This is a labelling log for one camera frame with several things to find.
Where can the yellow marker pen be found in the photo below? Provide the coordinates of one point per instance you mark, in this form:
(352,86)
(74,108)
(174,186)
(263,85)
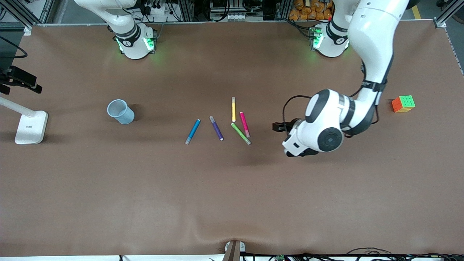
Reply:
(233,109)

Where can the aluminium frame post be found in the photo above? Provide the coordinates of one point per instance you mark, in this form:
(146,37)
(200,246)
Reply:
(18,12)
(447,12)

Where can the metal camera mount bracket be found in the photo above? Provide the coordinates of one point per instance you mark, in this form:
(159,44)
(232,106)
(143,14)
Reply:
(233,251)

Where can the purple marker pen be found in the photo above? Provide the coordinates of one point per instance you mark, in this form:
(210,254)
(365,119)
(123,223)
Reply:
(216,128)

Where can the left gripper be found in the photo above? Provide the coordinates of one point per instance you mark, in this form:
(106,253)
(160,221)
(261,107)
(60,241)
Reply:
(293,124)

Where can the colourful puzzle cube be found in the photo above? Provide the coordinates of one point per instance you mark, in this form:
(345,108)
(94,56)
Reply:
(403,103)

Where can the orange snack bags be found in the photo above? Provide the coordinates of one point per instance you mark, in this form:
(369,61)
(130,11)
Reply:
(311,9)

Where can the light blue plastic cup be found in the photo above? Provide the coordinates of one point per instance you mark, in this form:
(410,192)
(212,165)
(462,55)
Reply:
(121,112)

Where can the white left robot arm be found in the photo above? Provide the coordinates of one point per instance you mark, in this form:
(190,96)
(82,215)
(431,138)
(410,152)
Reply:
(373,36)

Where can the pink marker pen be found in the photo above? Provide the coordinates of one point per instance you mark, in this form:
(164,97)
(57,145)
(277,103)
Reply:
(244,124)

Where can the green marker pen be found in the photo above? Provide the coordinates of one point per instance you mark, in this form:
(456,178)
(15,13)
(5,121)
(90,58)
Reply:
(240,133)

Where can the blue marker pen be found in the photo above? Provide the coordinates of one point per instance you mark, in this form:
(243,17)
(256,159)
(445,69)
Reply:
(193,131)

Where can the white power strip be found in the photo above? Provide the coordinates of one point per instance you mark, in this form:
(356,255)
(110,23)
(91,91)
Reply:
(235,16)

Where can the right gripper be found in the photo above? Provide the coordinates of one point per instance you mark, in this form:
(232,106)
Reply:
(16,77)

